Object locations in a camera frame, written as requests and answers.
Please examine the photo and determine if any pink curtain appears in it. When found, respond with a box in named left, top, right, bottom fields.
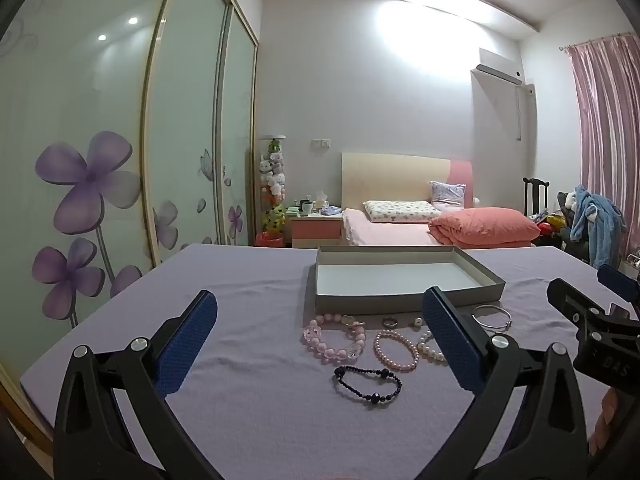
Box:
left=560, top=33, right=640, bottom=271

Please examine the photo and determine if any dark wooden chair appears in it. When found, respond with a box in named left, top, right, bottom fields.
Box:
left=522, top=176, right=552, bottom=218

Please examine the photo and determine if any black bead bracelet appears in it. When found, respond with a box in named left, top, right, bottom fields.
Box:
left=333, top=366, right=403, bottom=406

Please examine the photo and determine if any thin silver bangle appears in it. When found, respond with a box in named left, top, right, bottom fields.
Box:
left=472, top=304, right=512, bottom=325

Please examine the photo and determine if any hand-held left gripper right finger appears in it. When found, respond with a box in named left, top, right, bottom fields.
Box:
left=421, top=286, right=590, bottom=480

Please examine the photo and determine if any grey cardboard box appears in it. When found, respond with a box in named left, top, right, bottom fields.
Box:
left=314, top=245, right=507, bottom=315

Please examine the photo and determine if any bed with pink sheet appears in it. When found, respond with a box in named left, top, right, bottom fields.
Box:
left=341, top=152, right=541, bottom=248

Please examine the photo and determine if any coral pink pillow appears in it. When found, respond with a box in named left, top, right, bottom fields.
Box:
left=428, top=206, right=542, bottom=247

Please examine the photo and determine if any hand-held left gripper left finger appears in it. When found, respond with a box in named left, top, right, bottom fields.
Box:
left=52, top=289, right=223, bottom=480

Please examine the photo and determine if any small pink pearl bracelet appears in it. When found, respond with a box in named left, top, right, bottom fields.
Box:
left=373, top=329, right=420, bottom=372

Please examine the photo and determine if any blue plush garment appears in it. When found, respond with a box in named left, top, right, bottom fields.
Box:
left=570, top=185, right=626, bottom=268

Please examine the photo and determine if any clear tube of plush toys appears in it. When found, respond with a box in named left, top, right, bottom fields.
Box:
left=256, top=135, right=287, bottom=247

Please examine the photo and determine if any lilac pillow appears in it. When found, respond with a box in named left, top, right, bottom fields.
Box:
left=430, top=180, right=467, bottom=209

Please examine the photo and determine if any white pearl bracelet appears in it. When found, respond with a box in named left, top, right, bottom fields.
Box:
left=417, top=329, right=448, bottom=365

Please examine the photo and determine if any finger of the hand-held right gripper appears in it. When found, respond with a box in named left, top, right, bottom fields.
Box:
left=597, top=264, right=640, bottom=307
left=546, top=276, right=608, bottom=331

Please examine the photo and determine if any white air conditioner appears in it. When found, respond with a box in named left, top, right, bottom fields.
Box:
left=477, top=47, right=524, bottom=84

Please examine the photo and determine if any colourful toy heap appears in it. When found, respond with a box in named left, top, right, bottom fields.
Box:
left=532, top=212, right=567, bottom=234

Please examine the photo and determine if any flower print sliding wardrobe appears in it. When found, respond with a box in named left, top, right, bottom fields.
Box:
left=0, top=0, right=261, bottom=441

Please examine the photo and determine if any pink and white nightstand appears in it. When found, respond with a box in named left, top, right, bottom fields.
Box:
left=291, top=208, right=344, bottom=249

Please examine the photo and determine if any large pink bead bracelet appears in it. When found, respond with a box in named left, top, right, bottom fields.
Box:
left=301, top=313, right=367, bottom=362

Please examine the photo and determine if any person's right hand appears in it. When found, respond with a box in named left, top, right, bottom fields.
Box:
left=589, top=389, right=622, bottom=457

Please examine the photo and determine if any white patterned pillow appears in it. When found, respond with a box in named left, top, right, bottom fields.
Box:
left=364, top=200, right=443, bottom=224

